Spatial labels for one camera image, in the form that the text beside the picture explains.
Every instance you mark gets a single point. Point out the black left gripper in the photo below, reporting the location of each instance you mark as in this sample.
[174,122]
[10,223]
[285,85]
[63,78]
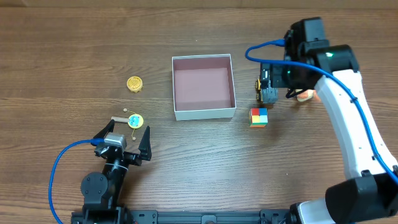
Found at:
[125,156]

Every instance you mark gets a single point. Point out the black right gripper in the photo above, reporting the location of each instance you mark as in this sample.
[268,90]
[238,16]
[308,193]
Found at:
[265,82]

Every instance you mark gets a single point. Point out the yellow round ridged toy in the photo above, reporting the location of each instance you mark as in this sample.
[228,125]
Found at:
[134,84]

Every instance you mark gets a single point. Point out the cream plush animal toy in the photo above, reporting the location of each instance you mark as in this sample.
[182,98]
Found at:
[308,95]

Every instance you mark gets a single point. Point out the yellow and grey toy truck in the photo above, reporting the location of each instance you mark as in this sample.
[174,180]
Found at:
[265,93]

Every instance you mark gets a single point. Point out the multicoloured puzzle cube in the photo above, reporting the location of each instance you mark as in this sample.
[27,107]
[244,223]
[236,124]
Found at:
[258,117]

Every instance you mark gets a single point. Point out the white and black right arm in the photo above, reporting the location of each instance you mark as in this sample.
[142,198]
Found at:
[310,63]

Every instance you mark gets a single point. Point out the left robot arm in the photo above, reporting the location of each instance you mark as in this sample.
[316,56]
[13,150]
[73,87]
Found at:
[101,190]

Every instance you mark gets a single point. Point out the small wooden rattle drum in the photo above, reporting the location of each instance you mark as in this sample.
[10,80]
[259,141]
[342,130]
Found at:
[134,121]

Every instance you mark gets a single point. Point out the white square cardboard box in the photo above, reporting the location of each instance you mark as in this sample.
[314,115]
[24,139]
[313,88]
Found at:
[203,87]

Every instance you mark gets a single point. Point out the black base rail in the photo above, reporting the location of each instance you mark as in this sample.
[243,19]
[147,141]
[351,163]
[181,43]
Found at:
[264,216]

